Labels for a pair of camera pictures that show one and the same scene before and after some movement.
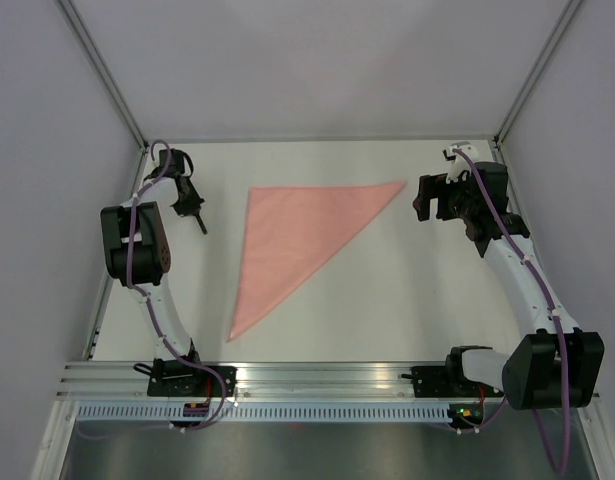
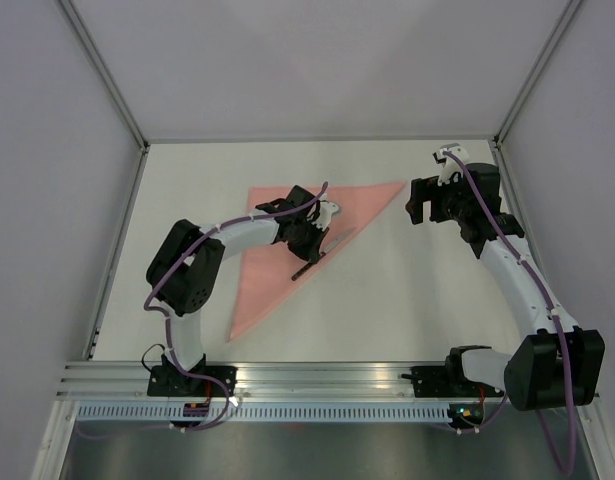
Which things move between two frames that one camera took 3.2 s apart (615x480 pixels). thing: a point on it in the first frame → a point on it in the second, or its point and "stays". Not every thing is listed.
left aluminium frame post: x=104 y=73 stays
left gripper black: x=194 y=206 → x=311 y=252
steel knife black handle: x=203 y=228 → x=310 y=265
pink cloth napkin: x=288 y=231 stays
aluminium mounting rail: x=255 y=381 stays
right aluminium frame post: x=535 y=72 stays
